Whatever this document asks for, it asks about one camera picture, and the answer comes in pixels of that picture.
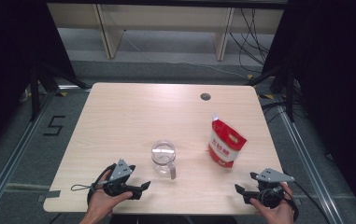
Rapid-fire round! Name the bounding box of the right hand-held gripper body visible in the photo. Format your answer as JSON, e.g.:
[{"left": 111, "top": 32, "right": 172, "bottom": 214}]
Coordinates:
[{"left": 243, "top": 167, "right": 295, "bottom": 209}]

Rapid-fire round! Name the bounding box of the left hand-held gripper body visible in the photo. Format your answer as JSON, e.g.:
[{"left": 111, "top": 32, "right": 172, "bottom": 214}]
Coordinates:
[{"left": 103, "top": 159, "right": 143, "bottom": 201}]

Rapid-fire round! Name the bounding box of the clear glass jar with lid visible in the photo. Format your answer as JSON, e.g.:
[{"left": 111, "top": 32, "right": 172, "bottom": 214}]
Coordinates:
[{"left": 150, "top": 139, "right": 178, "bottom": 181}]

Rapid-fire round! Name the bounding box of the red and white sugar bag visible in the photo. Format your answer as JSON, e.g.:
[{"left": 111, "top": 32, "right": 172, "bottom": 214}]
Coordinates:
[{"left": 207, "top": 113, "right": 249, "bottom": 169}]

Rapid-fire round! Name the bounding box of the person's left hand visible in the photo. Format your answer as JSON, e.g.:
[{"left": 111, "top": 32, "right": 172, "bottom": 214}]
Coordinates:
[{"left": 86, "top": 170, "right": 134, "bottom": 218}]

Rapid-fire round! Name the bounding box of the person's right hand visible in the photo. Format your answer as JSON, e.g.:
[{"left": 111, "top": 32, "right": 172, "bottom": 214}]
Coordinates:
[{"left": 249, "top": 182, "right": 295, "bottom": 224}]

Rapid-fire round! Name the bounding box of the grey tape strip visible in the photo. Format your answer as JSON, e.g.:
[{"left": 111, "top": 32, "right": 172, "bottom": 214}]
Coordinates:
[{"left": 36, "top": 189, "right": 62, "bottom": 203}]

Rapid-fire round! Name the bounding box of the black metal stand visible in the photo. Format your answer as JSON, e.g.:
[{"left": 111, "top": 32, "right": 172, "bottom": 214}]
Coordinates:
[
  {"left": 29, "top": 63, "right": 91, "bottom": 122},
  {"left": 247, "top": 66, "right": 296, "bottom": 123}
]

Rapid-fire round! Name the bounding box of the black curtain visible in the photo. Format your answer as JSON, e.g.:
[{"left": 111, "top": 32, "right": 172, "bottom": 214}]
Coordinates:
[
  {"left": 0, "top": 0, "right": 77, "bottom": 160},
  {"left": 261, "top": 0, "right": 356, "bottom": 218}
]

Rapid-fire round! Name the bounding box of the beige wooden shelf unit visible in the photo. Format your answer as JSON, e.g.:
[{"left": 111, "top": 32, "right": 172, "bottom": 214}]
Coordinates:
[{"left": 47, "top": 3, "right": 284, "bottom": 62}]

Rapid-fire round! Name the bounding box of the aluminium floor rail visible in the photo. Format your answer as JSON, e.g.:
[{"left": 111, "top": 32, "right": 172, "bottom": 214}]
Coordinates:
[
  {"left": 277, "top": 104, "right": 343, "bottom": 224},
  {"left": 0, "top": 91, "right": 57, "bottom": 216}
]

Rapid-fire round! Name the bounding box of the thin grey cord loop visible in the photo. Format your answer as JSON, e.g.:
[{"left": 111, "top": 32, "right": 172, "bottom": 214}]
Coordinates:
[{"left": 70, "top": 184, "right": 93, "bottom": 191}]

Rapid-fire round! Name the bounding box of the black wrist strap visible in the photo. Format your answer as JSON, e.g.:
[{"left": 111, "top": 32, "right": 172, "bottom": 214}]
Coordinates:
[
  {"left": 284, "top": 189, "right": 300, "bottom": 222},
  {"left": 86, "top": 162, "right": 118, "bottom": 205}
]

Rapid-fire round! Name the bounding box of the black floor cable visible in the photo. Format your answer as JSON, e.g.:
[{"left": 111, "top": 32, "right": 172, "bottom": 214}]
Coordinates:
[{"left": 282, "top": 171, "right": 333, "bottom": 224}]

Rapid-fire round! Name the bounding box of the bundle of black cables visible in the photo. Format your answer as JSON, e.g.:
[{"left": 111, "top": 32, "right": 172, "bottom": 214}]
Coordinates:
[{"left": 230, "top": 8, "right": 272, "bottom": 75}]

